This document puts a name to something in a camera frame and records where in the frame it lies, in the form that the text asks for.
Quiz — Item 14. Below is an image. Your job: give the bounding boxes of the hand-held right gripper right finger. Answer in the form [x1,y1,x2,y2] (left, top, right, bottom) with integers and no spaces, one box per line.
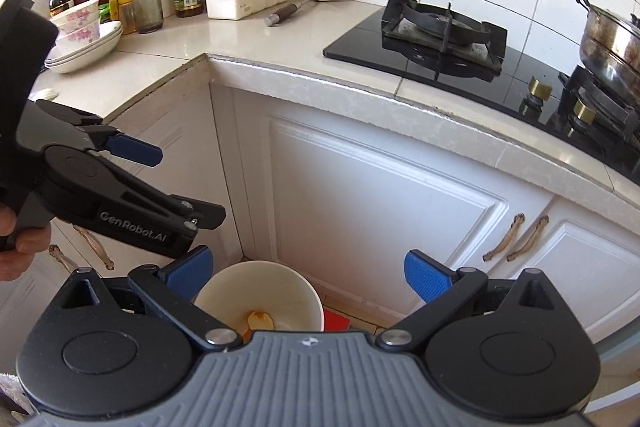
[376,249,568,350]

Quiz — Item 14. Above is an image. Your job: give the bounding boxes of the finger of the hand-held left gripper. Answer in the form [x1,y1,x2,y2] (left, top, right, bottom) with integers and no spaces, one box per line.
[37,99,164,168]
[99,161,227,234]

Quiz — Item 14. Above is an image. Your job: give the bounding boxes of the red plastic object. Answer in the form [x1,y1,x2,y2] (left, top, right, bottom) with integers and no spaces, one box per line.
[323,307,352,334]

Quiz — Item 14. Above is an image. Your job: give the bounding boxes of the steel ladle with dark handle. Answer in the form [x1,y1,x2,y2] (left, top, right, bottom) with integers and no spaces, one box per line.
[264,0,342,28]

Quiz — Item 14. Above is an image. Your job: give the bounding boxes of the black glass gas stove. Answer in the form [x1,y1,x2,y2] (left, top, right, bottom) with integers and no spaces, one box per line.
[322,0,640,186]

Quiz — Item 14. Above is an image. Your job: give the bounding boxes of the black burner grate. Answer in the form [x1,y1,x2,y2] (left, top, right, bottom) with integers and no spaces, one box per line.
[382,0,509,78]
[557,64,640,158]

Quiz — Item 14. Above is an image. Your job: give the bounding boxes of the white cabinet door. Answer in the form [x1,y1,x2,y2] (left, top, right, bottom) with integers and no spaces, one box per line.
[234,91,557,334]
[502,202,640,350]
[106,81,247,269]

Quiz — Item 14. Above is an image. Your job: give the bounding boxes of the white plate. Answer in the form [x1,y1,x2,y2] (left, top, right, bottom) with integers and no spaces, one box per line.
[49,20,124,58]
[44,44,122,74]
[45,34,124,68]

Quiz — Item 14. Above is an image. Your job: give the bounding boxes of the white plastic bin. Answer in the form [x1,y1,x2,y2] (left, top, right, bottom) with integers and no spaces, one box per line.
[194,260,325,343]

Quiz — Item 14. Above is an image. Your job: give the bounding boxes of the yellow label jar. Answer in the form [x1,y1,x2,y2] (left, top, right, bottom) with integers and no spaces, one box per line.
[115,0,138,36]

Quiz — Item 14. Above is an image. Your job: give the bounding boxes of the person's left hand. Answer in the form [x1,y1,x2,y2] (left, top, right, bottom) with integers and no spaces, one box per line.
[0,205,52,282]

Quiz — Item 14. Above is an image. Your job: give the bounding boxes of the steel cooking pot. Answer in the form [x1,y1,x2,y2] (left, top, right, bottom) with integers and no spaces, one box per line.
[573,0,640,104]

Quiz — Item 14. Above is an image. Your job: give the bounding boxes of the bronze cabinet handle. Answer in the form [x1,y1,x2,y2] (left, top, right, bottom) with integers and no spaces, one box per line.
[506,215,550,263]
[482,213,526,263]
[48,244,81,273]
[72,224,116,271]

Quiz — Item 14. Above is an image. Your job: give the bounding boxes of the brass stove knob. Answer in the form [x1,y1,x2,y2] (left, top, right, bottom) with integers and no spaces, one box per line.
[572,99,599,126]
[520,77,554,116]

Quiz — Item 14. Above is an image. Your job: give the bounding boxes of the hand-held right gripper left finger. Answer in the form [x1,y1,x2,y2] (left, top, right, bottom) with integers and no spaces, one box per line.
[52,246,240,353]

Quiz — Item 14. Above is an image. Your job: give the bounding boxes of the orange peel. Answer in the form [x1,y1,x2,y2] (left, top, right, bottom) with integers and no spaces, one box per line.
[247,310,276,334]

